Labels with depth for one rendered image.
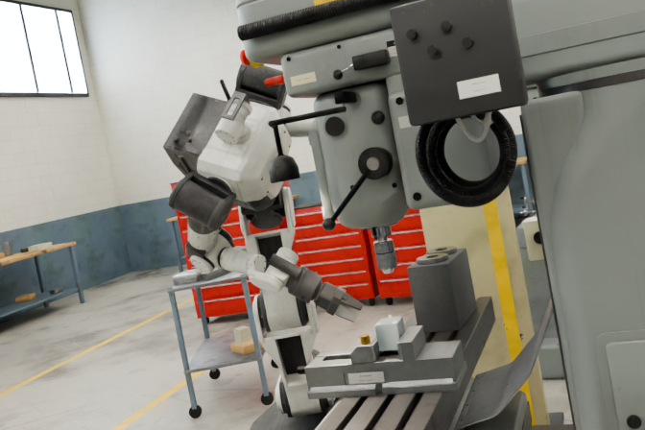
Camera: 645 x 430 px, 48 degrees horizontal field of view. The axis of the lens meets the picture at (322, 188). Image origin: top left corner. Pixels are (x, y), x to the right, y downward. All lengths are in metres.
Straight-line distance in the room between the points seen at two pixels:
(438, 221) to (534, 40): 2.03
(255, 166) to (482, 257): 1.67
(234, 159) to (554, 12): 0.95
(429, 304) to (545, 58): 0.83
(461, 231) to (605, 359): 2.01
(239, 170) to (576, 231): 0.95
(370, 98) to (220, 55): 10.53
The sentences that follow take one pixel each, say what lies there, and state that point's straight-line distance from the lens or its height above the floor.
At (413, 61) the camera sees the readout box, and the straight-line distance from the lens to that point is 1.27.
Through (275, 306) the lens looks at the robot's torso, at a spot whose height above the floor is 1.04.
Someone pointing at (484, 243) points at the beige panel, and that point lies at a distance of 3.42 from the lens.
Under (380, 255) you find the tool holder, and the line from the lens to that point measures 1.69.
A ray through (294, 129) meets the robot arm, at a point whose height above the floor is 1.59.
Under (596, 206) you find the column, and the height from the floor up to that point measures 1.31.
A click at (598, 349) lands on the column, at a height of 1.04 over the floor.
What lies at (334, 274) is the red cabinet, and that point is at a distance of 6.76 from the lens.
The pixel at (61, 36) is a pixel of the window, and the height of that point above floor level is 4.14.
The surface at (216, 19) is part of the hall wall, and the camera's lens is 12.14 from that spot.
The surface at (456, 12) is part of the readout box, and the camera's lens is 1.27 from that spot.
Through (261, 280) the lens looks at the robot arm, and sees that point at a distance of 2.09.
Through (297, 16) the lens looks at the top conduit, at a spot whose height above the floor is 1.79.
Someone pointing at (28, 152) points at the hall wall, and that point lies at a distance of 11.86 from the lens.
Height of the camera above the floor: 1.50
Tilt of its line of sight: 3 degrees down
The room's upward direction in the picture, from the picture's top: 11 degrees counter-clockwise
